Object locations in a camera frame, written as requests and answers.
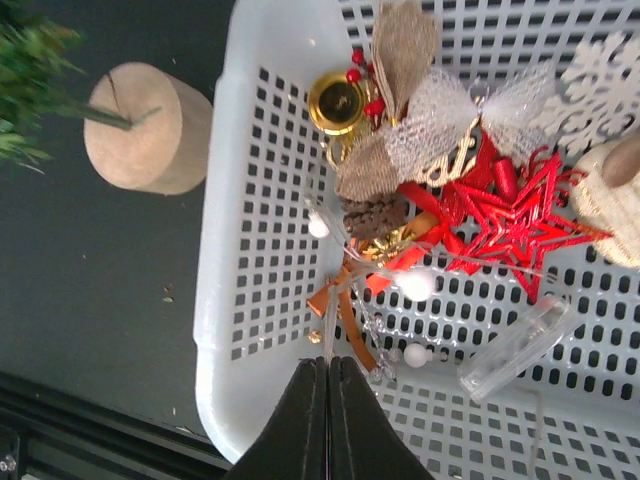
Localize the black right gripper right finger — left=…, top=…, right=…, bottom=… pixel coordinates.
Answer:
left=328, top=357, right=433, bottom=480

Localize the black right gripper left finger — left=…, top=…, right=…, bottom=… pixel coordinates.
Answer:
left=227, top=357, right=328, bottom=479

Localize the white bulb light string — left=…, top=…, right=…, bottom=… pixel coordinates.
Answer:
left=302, top=194, right=574, bottom=451

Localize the white perforated plastic basket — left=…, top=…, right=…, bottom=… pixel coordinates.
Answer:
left=194, top=1, right=639, bottom=479

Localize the small green christmas tree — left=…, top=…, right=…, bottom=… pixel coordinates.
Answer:
left=1, top=1, right=213, bottom=195

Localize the clear plastic battery box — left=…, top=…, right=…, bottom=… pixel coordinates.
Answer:
left=457, top=295, right=582, bottom=403

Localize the brown pine cone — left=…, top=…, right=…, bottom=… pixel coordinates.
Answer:
left=341, top=193, right=408, bottom=240

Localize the red star ornament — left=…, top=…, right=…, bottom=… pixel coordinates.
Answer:
left=448, top=154, right=612, bottom=302

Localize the gold bell ornament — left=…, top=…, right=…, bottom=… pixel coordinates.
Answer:
left=308, top=69, right=371, bottom=171

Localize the silver mesh ribbon bow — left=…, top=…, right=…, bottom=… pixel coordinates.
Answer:
left=385, top=61, right=556, bottom=181

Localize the burlap bow with berries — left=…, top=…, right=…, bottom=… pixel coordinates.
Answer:
left=335, top=1, right=439, bottom=202

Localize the white snowflake ornament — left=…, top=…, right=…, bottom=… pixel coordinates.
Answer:
left=535, top=32, right=639, bottom=157

